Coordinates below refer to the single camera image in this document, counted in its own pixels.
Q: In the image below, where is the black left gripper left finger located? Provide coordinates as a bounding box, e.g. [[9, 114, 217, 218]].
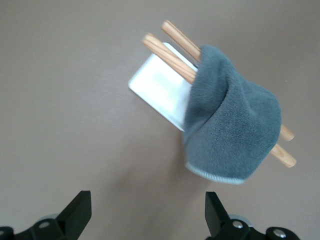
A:
[[0, 190, 92, 240]]

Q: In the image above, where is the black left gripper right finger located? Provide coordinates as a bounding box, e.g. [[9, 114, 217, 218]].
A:
[[204, 191, 301, 240]]

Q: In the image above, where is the pink and grey towel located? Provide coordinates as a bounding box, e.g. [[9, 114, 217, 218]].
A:
[[183, 44, 284, 186]]

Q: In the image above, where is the white towel rack base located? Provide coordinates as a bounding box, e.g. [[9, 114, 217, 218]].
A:
[[127, 42, 199, 132]]

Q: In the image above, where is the wooden rack rod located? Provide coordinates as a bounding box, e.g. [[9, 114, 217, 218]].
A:
[[142, 32, 297, 169], [160, 20, 295, 142]]

